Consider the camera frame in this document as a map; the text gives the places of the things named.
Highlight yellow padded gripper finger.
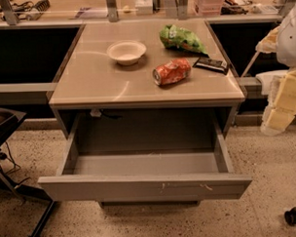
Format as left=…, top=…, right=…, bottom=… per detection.
left=260, top=68, right=296, bottom=136

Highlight grey top drawer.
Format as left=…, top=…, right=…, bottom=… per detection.
left=38, top=108, right=251, bottom=204

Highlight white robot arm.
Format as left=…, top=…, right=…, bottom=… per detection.
left=256, top=2, right=296, bottom=136

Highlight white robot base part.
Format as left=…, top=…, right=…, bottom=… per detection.
left=256, top=70, right=286, bottom=96

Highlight grey drawer cabinet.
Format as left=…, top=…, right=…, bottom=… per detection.
left=49, top=19, right=244, bottom=134

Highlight white rod with black tip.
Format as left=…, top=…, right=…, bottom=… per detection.
left=241, top=52, right=260, bottom=77

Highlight dark snack bar wrapper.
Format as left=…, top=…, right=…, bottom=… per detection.
left=193, top=57, right=228, bottom=75

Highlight crushed orange soda can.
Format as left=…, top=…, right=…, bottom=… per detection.
left=152, top=58, right=191, bottom=86

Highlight black chair caster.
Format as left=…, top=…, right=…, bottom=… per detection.
left=284, top=207, right=296, bottom=225

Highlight pink stacked trays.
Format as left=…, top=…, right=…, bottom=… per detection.
left=194, top=0, right=224, bottom=16

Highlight green chip bag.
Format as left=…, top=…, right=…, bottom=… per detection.
left=159, top=24, right=207, bottom=54

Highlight white paper bowl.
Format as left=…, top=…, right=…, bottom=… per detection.
left=107, top=40, right=147, bottom=65

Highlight black stand with legs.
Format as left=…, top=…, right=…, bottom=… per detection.
left=0, top=107, right=56, bottom=237

